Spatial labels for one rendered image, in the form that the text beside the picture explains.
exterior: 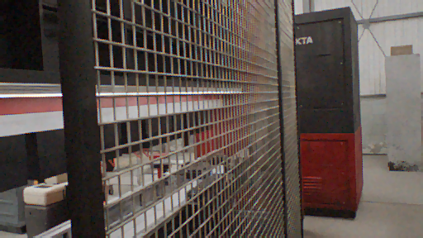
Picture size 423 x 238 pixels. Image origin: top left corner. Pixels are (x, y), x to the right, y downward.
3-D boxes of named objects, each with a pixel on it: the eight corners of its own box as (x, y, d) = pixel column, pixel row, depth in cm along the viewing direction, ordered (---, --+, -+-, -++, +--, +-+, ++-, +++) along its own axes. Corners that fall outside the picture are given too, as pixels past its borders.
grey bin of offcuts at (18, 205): (37, 211, 535) (33, 159, 532) (69, 216, 506) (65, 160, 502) (-15, 230, 466) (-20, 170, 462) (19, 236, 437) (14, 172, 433)
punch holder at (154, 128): (145, 145, 221) (143, 116, 220) (159, 145, 217) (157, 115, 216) (132, 148, 207) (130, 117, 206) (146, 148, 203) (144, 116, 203)
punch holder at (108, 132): (106, 155, 184) (104, 121, 183) (122, 155, 181) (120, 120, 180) (88, 160, 170) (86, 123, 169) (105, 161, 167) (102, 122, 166)
